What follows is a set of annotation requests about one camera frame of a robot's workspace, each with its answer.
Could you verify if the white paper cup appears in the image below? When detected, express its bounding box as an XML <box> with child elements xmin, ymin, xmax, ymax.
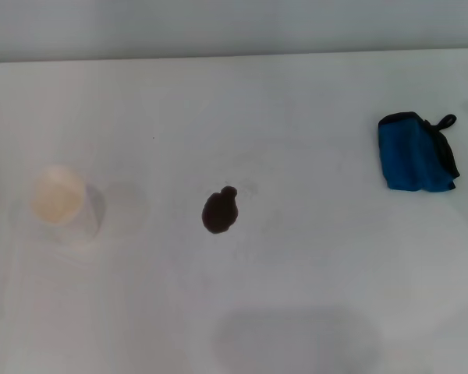
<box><xmin>29</xmin><ymin>163</ymin><xmax>102</xmax><ymax>246</ymax></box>

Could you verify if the blue rag with black trim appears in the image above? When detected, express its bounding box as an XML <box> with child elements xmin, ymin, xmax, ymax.
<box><xmin>376</xmin><ymin>111</ymin><xmax>462</xmax><ymax>193</ymax></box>

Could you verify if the black water stain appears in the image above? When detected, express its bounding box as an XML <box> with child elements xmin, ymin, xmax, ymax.
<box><xmin>201</xmin><ymin>186</ymin><xmax>241</xmax><ymax>235</ymax></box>

